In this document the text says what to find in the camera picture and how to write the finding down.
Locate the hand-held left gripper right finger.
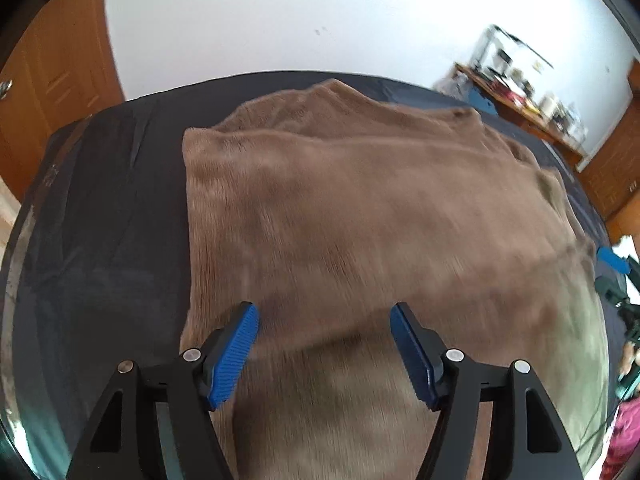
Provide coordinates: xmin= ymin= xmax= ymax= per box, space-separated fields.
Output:
xmin=390 ymin=301 xmax=586 ymax=480

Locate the person's right hand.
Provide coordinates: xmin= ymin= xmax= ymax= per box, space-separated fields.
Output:
xmin=619 ymin=342 xmax=640 ymax=376

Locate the person's pink clothing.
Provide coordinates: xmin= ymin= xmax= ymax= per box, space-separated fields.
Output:
xmin=597 ymin=400 xmax=640 ymax=480

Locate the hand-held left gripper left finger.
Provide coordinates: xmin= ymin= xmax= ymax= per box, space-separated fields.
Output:
xmin=67 ymin=301 xmax=261 ymax=480

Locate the dark grey bed sheet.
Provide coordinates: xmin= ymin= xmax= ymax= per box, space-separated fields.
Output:
xmin=0 ymin=71 xmax=616 ymax=480

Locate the wooden desk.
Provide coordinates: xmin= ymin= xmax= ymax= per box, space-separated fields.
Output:
xmin=454 ymin=61 xmax=588 ymax=168

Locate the black desk lamp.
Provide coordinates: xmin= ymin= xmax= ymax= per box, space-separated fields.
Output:
xmin=472 ymin=24 xmax=556 ymax=73

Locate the brown fleece sweater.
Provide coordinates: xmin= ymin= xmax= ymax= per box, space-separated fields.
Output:
xmin=179 ymin=79 xmax=612 ymax=480

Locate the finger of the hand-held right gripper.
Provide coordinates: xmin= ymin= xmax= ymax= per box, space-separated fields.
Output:
xmin=597 ymin=279 xmax=631 ymax=309
xmin=597 ymin=246 xmax=632 ymax=276

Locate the wooden door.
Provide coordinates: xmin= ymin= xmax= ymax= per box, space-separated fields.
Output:
xmin=0 ymin=0 xmax=126 ymax=201

